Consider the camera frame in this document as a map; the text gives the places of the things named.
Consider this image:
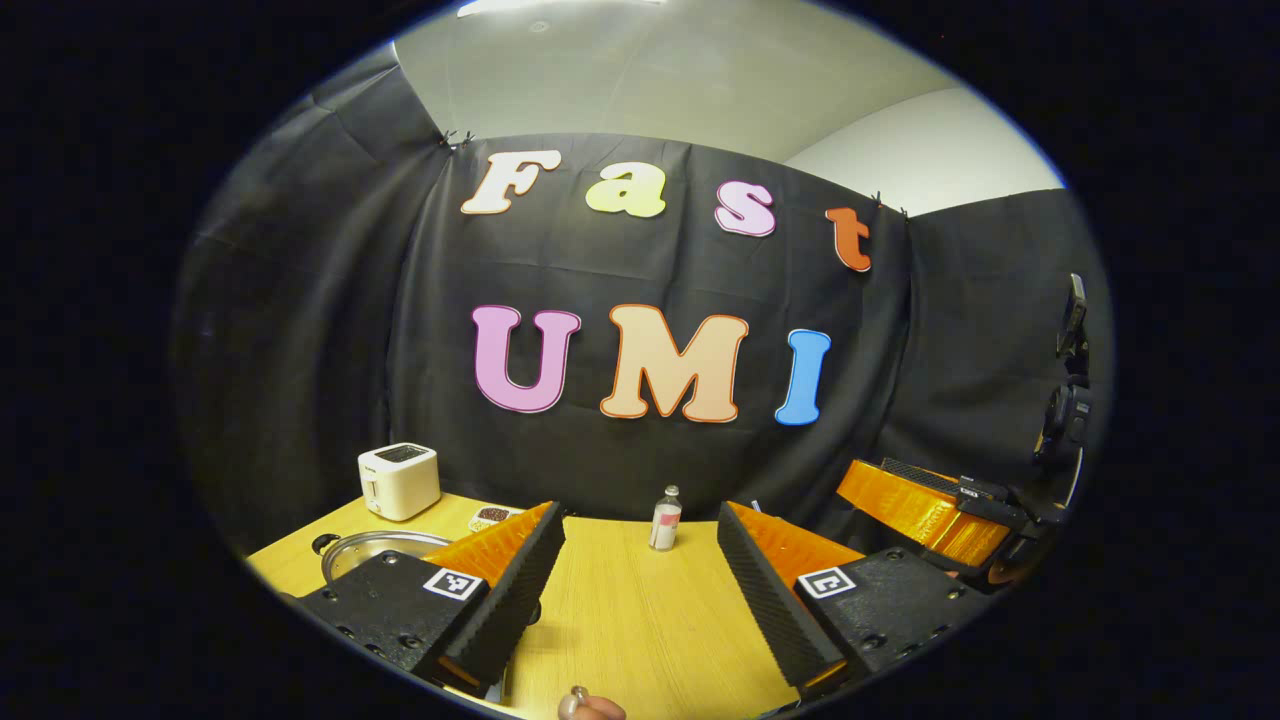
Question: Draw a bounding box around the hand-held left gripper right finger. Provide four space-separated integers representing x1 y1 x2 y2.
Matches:
717 501 966 698

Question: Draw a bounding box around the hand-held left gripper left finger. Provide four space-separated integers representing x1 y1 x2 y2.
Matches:
298 501 567 698

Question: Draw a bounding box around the steel pot with black handles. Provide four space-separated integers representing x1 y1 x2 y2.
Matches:
311 530 453 586

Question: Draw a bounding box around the clear bottle with pink label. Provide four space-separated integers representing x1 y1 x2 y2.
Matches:
649 485 683 552

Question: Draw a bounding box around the white toaster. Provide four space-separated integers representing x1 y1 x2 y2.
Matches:
358 442 442 522

